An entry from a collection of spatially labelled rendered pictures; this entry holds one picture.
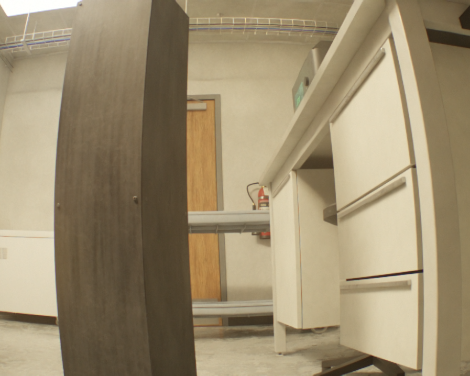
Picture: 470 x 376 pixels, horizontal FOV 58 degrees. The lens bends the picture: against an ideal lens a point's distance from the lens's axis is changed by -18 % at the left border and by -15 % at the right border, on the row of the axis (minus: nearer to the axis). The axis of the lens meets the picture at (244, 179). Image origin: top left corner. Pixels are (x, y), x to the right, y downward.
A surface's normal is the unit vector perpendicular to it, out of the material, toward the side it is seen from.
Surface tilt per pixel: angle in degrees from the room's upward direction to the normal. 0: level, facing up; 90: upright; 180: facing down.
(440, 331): 90
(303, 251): 90
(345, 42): 180
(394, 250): 90
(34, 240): 90
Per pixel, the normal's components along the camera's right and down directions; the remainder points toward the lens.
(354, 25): 0.04, 0.98
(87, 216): -0.28, -0.19
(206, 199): 0.09, -0.22
